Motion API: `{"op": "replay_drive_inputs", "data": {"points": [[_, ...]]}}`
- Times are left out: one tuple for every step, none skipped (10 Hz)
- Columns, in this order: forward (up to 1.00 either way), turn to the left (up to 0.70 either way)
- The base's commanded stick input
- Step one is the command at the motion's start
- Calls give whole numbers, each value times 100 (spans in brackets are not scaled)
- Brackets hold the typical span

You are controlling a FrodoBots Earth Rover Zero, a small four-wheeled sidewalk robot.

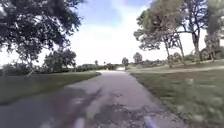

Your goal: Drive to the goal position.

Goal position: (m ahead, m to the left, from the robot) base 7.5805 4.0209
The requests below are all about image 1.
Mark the grass field beside pines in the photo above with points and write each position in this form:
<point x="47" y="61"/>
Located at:
<point x="186" y="93"/>

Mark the small distant tree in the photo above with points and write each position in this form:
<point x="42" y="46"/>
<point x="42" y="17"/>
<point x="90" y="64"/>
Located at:
<point x="125" y="61"/>

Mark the large dark broad tree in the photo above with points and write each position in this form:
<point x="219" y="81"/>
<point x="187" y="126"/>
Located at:
<point x="30" y="23"/>

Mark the smaller dark tree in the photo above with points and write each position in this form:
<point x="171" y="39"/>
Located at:
<point x="60" y="59"/>

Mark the grey paved path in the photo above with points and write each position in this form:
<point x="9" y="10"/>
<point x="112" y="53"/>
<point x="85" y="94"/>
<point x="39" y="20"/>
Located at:
<point x="110" y="96"/>

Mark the grass field beside shelter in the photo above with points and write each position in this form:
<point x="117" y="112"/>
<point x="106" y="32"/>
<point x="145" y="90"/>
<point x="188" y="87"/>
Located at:
<point x="33" y="85"/>

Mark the group of tall pine trees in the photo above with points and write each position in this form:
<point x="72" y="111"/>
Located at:
<point x="186" y="30"/>

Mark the pale side path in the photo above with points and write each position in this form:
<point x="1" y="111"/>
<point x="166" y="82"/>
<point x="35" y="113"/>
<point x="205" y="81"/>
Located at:
<point x="180" y="69"/>

